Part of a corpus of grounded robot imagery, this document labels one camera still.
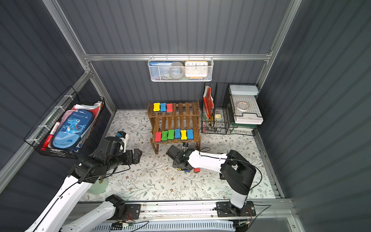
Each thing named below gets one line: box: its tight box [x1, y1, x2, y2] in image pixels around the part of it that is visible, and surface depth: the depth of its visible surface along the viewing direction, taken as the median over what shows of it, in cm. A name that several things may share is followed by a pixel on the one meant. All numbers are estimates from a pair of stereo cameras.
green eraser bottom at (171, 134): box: [167, 129, 175, 140], surface depth 86 cm
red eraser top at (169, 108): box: [166, 103, 174, 113], surface depth 84 cm
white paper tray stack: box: [228, 84, 264, 125], surface depth 98 cm
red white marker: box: [40, 121, 61, 152], surface depth 66 cm
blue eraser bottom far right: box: [186, 129, 194, 140], surface depth 87 cm
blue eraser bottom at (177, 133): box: [174, 128, 182, 139], surface depth 87 cm
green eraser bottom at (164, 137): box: [161, 130, 169, 141], surface depth 86 cm
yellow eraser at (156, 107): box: [153, 102, 161, 112], surface depth 85 cm
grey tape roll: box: [169, 61, 185, 80], surface depth 89 cm
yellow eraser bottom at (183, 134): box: [180, 129, 187, 141], surface depth 86 cm
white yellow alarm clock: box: [184, 60, 209, 78], surface depth 90 cm
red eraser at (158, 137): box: [154, 131, 162, 143], surface depth 86 cm
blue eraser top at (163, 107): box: [160, 102, 167, 113], surface depth 85 cm
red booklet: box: [203, 86, 215, 119], surface depth 111 cm
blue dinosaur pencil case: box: [52, 109, 95, 149], surface depth 66 cm
